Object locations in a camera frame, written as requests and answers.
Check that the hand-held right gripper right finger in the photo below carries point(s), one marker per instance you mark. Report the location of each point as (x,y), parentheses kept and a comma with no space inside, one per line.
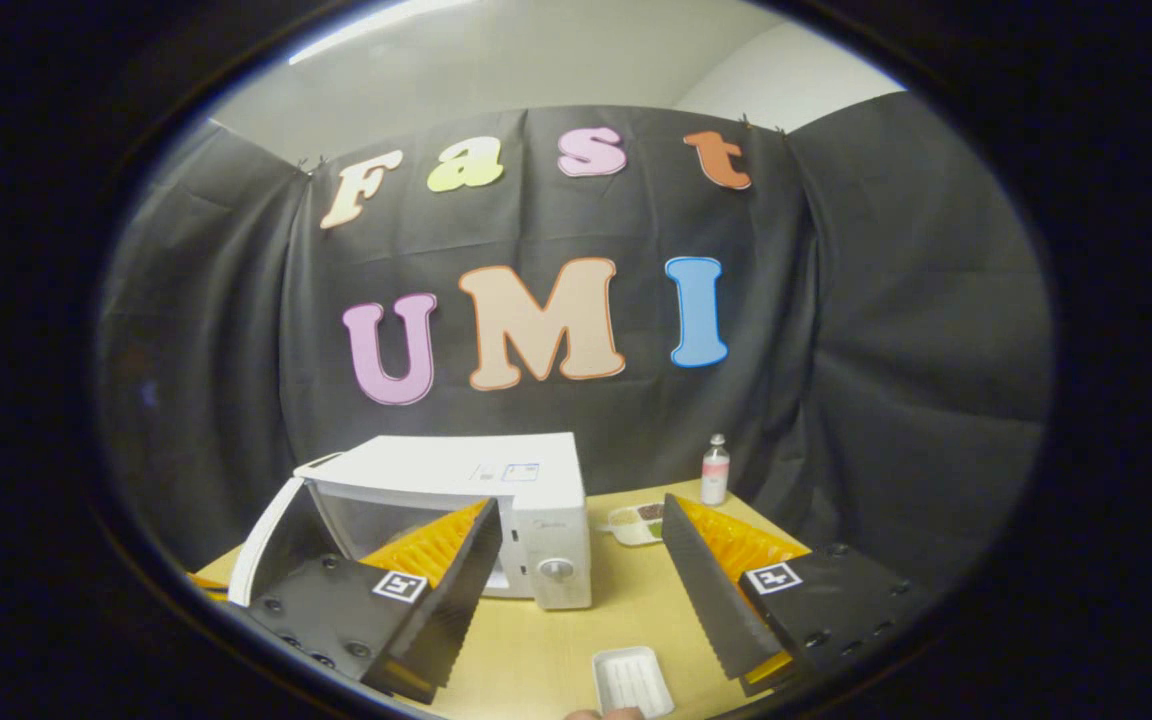
(706,600)

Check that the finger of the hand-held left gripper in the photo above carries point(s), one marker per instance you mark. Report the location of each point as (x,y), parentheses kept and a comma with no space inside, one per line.
(208,582)

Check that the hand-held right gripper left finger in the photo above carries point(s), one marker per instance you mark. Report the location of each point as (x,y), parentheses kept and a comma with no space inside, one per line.
(456,590)

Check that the white microwave oven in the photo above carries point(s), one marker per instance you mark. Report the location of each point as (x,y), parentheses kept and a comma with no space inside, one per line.
(456,465)

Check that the white divided sauce dish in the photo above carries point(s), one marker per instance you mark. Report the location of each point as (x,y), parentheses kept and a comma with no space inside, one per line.
(631,522)

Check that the white ribbed plastic tray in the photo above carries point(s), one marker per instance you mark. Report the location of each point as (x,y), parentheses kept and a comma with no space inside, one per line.
(631,680)

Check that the clear bottle pink label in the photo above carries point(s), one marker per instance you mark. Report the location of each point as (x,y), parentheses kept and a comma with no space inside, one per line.
(715,470)

